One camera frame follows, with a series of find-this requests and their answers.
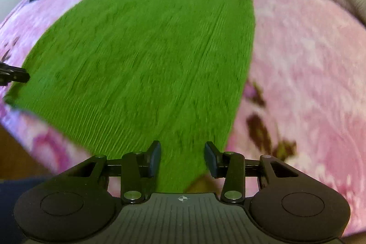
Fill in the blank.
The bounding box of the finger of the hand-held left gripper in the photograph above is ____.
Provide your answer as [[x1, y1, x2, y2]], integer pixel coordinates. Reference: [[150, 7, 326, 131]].
[[0, 62, 30, 86]]

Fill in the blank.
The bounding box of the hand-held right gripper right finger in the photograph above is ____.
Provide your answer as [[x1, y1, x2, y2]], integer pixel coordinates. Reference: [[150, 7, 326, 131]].
[[204, 142, 301, 204]]

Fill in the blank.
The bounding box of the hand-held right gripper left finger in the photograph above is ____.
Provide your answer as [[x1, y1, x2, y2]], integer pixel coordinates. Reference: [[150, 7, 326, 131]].
[[69, 140, 162, 204]]

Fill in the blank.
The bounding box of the green knit sweater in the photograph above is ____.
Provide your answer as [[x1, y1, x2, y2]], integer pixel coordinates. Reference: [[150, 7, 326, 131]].
[[4, 0, 256, 193]]

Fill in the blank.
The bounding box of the person's dark trouser leg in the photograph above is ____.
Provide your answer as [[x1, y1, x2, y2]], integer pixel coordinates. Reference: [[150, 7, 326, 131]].
[[0, 180, 32, 244]]

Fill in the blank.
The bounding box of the pink floral blanket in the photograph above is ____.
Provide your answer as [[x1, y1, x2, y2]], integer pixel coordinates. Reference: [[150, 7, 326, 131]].
[[0, 0, 366, 233]]

